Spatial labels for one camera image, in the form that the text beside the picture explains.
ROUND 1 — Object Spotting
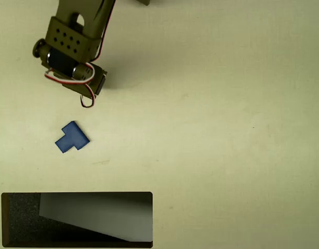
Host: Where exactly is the blue T-shaped block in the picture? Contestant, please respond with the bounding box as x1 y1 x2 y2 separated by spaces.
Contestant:
55 120 90 154

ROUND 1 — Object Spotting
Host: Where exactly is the thin red black cable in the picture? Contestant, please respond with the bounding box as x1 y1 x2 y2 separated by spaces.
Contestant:
94 0 116 62

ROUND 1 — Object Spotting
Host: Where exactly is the dark rectangular bin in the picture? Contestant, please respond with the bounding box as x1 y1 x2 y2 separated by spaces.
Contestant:
1 191 154 248

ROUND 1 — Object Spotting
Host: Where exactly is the red white black servo cable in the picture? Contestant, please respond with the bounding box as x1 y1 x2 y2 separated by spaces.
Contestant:
44 61 96 108

